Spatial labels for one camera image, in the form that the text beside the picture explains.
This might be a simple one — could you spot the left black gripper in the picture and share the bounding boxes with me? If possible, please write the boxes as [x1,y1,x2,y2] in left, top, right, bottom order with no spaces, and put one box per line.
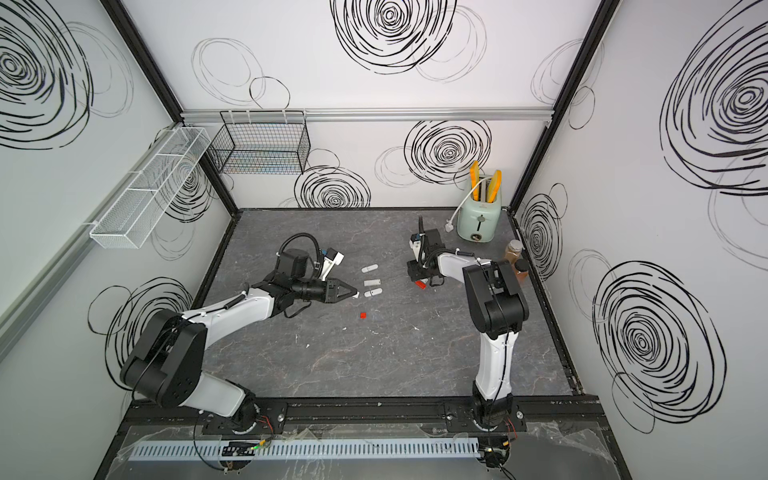
[292,277,357,305]

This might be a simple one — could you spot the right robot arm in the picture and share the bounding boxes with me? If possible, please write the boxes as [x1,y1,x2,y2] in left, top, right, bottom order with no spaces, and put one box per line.
[407,217,529,430]

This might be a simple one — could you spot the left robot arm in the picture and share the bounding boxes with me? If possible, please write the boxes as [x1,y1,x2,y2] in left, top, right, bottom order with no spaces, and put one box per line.
[119,233,358,435]

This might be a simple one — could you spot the mint green toaster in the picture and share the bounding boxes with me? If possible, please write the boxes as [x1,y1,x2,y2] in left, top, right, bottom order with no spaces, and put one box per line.
[455,176,502,243]

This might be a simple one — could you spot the spice jar silver lid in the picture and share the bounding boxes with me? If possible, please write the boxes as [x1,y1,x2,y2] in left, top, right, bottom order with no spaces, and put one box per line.
[504,239,524,265]

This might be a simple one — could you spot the spice jar black lid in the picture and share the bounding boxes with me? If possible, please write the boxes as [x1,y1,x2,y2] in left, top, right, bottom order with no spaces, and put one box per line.
[514,258,530,284]

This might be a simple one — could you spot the white mesh shelf basket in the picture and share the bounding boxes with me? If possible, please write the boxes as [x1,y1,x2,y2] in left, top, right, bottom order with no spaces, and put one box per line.
[89,127,210,249]

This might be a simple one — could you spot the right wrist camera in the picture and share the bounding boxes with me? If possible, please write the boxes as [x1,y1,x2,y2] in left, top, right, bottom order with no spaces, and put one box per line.
[410,234,421,256]

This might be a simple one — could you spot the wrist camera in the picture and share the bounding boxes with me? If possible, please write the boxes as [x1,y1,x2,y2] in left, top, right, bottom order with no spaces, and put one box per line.
[410,234,421,256]
[319,248,344,281]

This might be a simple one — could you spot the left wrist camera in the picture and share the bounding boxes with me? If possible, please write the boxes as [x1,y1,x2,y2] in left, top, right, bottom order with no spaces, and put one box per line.
[319,248,344,281]

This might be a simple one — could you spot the white toaster power cord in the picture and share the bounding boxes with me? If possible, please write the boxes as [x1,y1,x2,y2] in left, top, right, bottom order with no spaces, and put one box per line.
[444,178,483,233]

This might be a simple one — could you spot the grey slotted cable duct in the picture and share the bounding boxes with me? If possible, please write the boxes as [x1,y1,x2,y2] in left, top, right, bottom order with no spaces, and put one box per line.
[128,438,481,463]

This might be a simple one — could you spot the black wire basket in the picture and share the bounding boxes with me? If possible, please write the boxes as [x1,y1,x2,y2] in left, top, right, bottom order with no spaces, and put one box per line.
[209,109,311,175]

